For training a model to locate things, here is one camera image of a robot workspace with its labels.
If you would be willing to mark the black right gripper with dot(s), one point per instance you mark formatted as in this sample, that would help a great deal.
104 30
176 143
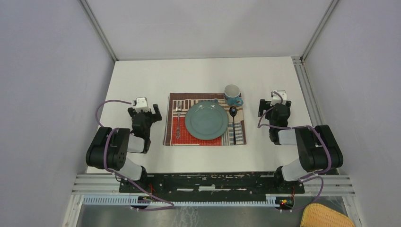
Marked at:
264 105

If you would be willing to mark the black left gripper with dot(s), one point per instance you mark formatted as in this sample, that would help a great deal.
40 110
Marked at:
154 117

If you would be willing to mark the ornate silver fork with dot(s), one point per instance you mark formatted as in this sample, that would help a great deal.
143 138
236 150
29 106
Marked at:
178 112

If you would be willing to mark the black spoon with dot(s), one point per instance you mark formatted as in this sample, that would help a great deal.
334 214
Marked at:
233 113

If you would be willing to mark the striped patchwork placemat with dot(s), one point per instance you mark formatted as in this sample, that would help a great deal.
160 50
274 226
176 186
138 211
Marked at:
190 99

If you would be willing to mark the blue ceramic mug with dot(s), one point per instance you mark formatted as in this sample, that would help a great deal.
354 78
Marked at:
232 95

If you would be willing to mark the teal ceramic plate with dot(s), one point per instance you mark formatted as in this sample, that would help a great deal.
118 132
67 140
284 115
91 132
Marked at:
206 120

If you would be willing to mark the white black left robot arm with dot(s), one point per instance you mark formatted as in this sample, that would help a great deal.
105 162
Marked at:
108 149

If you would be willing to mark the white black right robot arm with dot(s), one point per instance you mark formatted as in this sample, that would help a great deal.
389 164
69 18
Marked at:
317 149

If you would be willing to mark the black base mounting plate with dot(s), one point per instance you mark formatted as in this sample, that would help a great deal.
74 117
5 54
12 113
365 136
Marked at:
218 187

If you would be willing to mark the yellow woven basket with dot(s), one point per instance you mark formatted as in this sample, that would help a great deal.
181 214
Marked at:
318 215

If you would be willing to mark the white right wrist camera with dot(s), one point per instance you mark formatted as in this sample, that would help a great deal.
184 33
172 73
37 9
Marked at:
278 97

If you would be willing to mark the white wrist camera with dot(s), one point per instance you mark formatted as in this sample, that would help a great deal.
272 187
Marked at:
278 97
140 105

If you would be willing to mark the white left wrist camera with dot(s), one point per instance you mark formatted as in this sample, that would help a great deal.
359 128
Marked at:
140 105

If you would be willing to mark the white slotted cable duct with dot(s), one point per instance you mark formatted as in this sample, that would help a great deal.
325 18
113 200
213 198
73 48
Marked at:
178 202

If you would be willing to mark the aluminium frame rails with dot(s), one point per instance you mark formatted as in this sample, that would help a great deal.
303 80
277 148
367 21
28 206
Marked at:
156 79

